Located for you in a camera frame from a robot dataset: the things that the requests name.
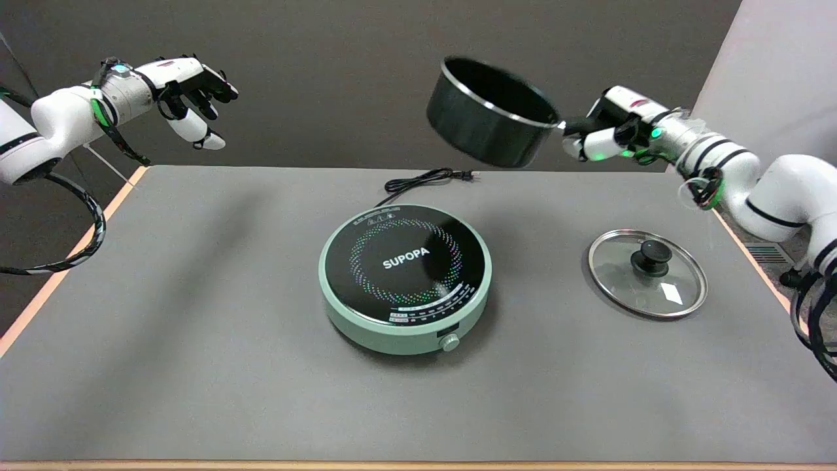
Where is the black cable loop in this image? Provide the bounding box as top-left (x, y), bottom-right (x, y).
top-left (0, 171), bottom-right (107, 276)

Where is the black cooking pot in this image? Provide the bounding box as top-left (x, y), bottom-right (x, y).
top-left (426, 56), bottom-right (592, 169)

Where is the black cable bundle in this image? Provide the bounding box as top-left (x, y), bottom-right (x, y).
top-left (779, 265), bottom-right (837, 383)

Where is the glass pot lid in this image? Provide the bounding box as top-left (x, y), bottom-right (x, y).
top-left (587, 228), bottom-right (709, 320)

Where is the black power cord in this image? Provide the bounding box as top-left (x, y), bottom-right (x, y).
top-left (373, 167), bottom-right (475, 209)

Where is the green induction cooker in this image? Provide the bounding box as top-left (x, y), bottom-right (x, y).
top-left (318, 203), bottom-right (492, 356)

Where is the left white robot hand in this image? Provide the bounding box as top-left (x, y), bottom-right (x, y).
top-left (134, 55), bottom-right (239, 151)

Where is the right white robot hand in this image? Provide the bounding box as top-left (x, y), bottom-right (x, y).
top-left (562, 86), bottom-right (679, 166)

